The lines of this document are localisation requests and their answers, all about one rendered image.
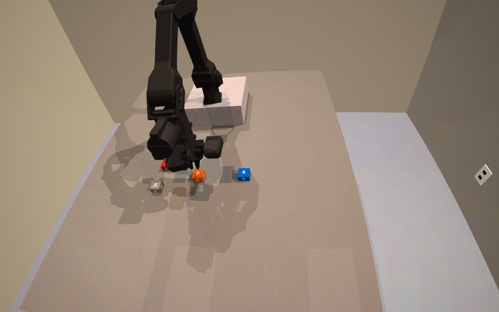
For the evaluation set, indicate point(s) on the red block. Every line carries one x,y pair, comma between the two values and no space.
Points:
164,168

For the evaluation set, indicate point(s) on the blue block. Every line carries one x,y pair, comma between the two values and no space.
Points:
243,174

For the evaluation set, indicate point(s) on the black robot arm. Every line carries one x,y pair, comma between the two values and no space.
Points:
165,85

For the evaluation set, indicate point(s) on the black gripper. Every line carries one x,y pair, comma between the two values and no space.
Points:
211,149

